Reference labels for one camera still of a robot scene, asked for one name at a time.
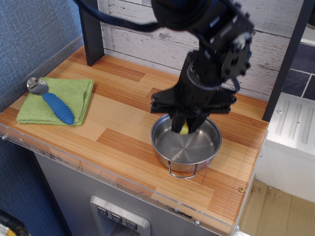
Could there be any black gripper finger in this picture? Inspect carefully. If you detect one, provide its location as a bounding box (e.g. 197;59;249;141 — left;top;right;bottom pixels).
187;113;209;133
169;110;186;133

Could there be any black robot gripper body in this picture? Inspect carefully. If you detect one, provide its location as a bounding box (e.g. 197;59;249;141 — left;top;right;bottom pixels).
150;50;237;116

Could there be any yellow ridged stick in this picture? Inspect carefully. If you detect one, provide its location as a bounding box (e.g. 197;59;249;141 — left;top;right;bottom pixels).
179;120;189;135

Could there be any stainless steel pot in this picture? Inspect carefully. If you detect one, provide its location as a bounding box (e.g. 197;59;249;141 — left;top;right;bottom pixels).
150;115;222;179

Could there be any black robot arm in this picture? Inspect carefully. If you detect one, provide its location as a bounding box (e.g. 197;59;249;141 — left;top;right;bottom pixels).
150;0;253;133

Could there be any green folded cloth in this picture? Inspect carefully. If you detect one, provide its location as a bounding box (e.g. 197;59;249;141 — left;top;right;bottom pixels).
16;78;94;126

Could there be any white toy sink unit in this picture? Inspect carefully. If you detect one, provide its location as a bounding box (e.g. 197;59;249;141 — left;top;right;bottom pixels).
255;93;315;202

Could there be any clear acrylic edge guard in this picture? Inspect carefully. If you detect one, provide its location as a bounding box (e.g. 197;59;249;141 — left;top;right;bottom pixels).
0;118;267;236

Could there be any silver dispenser button panel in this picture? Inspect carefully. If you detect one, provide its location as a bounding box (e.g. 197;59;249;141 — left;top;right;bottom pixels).
90;195;151;236

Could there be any silver toy fridge cabinet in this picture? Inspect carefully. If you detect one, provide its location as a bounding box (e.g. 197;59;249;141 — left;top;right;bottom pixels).
35;153;214;236

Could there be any yellow black object corner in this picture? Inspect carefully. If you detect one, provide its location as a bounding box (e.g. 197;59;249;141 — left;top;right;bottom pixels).
0;210;30;236

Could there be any black braided cable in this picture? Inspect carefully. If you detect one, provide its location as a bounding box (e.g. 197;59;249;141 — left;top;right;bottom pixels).
73;0;163;32

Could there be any black right frame post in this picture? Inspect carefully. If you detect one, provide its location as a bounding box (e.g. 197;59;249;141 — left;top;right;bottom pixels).
262;0;315;122

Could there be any black frame post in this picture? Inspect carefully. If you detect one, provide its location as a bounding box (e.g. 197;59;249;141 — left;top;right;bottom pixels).
262;0;315;122
79;6;104;66

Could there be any black left frame post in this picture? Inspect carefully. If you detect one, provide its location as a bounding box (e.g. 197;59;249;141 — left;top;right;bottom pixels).
79;6;104;66

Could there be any blue handled metal scoop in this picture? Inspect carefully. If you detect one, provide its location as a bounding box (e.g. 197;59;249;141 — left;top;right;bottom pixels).
27;77;74;125

